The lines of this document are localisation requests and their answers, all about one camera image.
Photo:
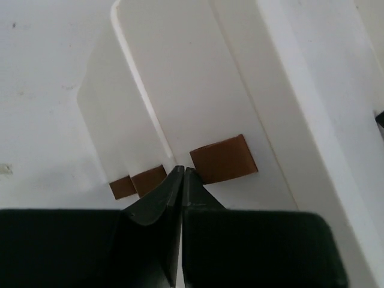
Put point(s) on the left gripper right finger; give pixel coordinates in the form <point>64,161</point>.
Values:
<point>240,248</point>

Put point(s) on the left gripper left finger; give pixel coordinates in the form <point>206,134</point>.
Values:
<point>133,247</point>

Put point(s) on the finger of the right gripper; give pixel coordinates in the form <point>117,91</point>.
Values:
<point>379,118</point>

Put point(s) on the white drawer cabinet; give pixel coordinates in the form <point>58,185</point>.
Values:
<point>313,79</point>

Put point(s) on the white bottom drawer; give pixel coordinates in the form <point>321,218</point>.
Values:
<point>101,134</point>

